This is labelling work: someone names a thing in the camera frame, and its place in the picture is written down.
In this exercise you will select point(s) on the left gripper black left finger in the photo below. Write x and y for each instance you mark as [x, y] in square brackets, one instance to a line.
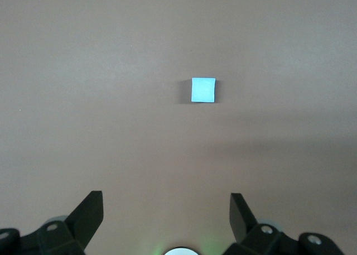
[83, 221]

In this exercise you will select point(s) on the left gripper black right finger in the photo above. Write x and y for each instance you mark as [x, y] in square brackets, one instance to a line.
[245, 224]

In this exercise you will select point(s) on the blue foam block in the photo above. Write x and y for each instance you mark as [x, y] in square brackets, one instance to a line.
[203, 90]

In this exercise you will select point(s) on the round white disc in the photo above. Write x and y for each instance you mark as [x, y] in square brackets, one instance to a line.
[181, 251]

